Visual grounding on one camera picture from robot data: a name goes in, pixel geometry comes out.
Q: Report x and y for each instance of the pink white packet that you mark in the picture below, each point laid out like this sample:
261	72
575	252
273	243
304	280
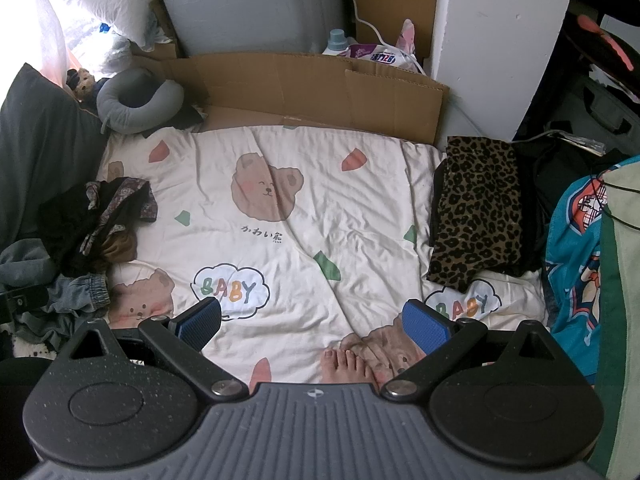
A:
407	35

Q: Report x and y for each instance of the brown teddy bear toy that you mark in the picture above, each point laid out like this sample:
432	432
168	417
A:
82	82

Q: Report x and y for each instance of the brown cardboard sheet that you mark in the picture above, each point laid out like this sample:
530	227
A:
300	90

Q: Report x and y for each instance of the grey plastic wrapped mattress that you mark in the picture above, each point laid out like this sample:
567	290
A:
250	5

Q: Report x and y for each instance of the black garment bear print lining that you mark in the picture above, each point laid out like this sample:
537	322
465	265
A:
65	220

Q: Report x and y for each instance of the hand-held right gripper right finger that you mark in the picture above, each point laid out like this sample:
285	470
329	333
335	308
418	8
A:
425	327

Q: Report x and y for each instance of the bear printed white blanket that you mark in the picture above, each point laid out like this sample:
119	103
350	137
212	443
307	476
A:
300	185

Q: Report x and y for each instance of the brown garment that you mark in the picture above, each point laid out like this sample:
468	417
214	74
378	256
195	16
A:
120	247

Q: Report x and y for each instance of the sheer curtain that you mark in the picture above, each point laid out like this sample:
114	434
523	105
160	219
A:
52	35

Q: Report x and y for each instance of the light blue capped bottle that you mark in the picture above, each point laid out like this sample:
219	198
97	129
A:
336	42

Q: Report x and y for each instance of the clear plastic bag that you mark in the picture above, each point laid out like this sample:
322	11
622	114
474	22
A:
110	50

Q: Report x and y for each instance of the dark green pillow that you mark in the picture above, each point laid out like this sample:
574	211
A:
45	150

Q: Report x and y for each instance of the grey garment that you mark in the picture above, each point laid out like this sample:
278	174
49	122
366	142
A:
25	260

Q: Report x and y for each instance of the grey neck pillow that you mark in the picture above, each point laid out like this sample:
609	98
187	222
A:
167	95

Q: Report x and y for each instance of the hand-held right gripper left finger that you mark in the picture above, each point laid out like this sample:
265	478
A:
200	322

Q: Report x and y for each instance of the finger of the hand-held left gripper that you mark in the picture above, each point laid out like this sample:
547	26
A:
17	305

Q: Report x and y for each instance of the white pillow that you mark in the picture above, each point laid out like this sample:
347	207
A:
100	0

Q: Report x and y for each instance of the blue denim jeans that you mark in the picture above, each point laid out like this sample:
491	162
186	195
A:
75	292

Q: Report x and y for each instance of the person's foot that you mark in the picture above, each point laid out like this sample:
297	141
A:
345	367

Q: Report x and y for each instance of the grey storage box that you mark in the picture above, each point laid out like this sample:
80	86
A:
600	110

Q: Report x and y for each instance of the teal cartoon printed cloth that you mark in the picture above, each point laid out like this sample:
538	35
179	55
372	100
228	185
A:
565	280

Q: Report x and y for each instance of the leopard print garment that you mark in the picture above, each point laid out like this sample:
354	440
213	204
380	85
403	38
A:
475	210

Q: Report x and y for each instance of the green cloth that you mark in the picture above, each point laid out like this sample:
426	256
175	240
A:
620	335

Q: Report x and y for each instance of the dark cloth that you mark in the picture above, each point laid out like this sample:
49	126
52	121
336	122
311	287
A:
187	117

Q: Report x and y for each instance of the black and pink object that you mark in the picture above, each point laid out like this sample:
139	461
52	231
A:
600	35

